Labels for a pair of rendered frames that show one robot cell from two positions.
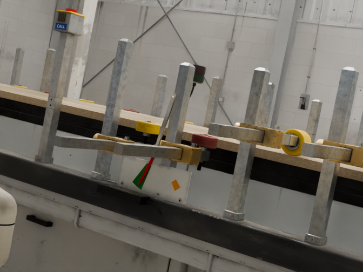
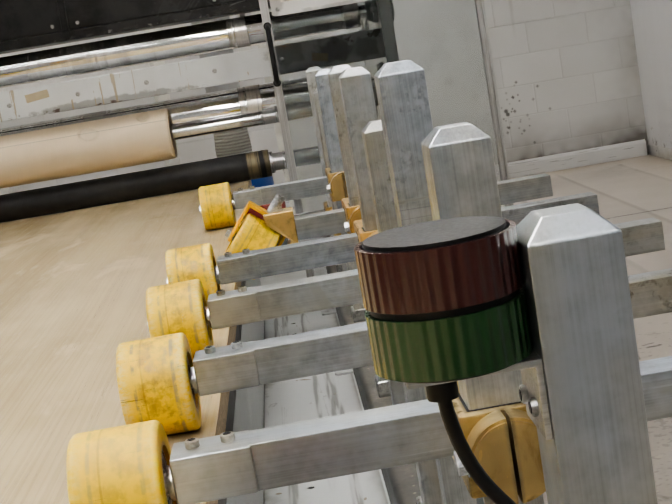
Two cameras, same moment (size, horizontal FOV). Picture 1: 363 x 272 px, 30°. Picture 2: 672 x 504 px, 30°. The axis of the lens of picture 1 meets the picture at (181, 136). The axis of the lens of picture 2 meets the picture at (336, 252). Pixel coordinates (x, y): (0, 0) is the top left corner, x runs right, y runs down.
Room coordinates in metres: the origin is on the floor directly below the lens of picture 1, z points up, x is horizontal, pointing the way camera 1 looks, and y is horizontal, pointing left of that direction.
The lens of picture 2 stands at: (2.36, 0.35, 1.19)
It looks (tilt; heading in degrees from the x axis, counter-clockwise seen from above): 9 degrees down; 235
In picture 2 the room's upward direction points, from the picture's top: 10 degrees counter-clockwise
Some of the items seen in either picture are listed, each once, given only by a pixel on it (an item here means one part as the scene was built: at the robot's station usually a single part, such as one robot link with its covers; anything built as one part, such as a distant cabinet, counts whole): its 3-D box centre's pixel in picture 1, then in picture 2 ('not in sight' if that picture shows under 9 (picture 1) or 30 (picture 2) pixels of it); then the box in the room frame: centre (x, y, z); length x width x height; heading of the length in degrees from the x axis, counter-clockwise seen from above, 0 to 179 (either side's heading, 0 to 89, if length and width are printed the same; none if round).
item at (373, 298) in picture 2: (195, 69); (438, 264); (2.07, 0.00, 1.10); 0.06 x 0.06 x 0.02
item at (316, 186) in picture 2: not in sight; (351, 179); (1.03, -1.46, 0.95); 0.50 x 0.04 x 0.04; 147
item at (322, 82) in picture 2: not in sight; (346, 204); (1.07, -1.44, 0.91); 0.04 x 0.04 x 0.48; 57
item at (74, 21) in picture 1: (68, 24); not in sight; (2.31, 0.45, 1.18); 0.07 x 0.07 x 0.08; 57
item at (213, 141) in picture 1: (202, 152); not in sight; (2.10, -0.07, 0.85); 0.08 x 0.08 x 0.11
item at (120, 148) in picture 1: (165, 153); not in sight; (1.94, 0.04, 0.84); 0.43 x 0.03 x 0.04; 147
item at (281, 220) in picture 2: not in sight; (260, 231); (1.45, -1.14, 0.95); 0.10 x 0.04 x 0.10; 147
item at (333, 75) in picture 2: not in sight; (368, 239); (1.35, -1.02, 0.92); 0.04 x 0.04 x 0.48; 57
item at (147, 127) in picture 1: (146, 137); not in sight; (2.27, 0.12, 0.85); 0.08 x 0.08 x 0.11
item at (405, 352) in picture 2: (194, 77); (448, 329); (2.07, 0.00, 1.08); 0.06 x 0.06 x 0.02
